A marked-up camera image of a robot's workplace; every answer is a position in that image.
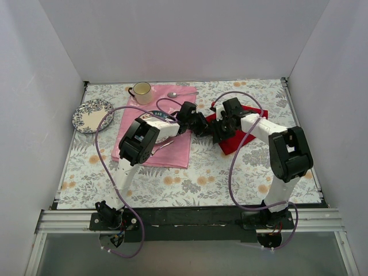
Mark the pink cloth placemat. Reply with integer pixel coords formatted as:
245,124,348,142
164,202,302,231
111,85,197,168

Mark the aluminium frame rail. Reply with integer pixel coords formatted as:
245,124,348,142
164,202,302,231
25,206,359,275

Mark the red cloth napkin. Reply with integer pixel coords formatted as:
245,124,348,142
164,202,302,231
206,105,269,155

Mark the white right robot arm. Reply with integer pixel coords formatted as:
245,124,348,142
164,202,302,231
210,98,313,229

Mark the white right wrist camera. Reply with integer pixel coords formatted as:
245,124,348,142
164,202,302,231
214,105,225,121

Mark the cream enamel mug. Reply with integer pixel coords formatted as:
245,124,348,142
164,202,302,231
128,82,153,105

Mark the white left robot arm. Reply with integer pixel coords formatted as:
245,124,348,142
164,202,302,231
95,101,213,230

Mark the silver fork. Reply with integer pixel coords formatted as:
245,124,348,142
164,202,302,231
151,140,174,156

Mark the blue floral plate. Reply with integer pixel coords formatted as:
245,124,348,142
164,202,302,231
72,99,114,133

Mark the green rimmed white plate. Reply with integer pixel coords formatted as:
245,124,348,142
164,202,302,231
140,110,179,144

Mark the small silver spoon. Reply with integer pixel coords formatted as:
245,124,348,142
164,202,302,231
167,92,199,99

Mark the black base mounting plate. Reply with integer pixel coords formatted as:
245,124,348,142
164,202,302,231
89,202,294,243

